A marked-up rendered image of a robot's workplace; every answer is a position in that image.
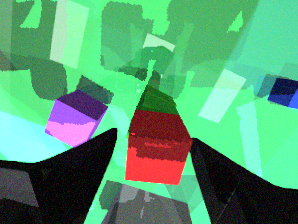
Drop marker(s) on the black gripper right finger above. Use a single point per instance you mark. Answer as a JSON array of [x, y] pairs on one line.
[[235, 195]]

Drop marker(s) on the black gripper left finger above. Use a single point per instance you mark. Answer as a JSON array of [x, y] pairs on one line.
[[62, 188]]

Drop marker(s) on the red block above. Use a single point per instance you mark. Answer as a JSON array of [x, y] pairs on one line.
[[158, 147]]

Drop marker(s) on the blue block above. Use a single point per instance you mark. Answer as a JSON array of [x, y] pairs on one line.
[[285, 92]]

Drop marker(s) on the purple cube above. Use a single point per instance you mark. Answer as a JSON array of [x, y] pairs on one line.
[[75, 117]]

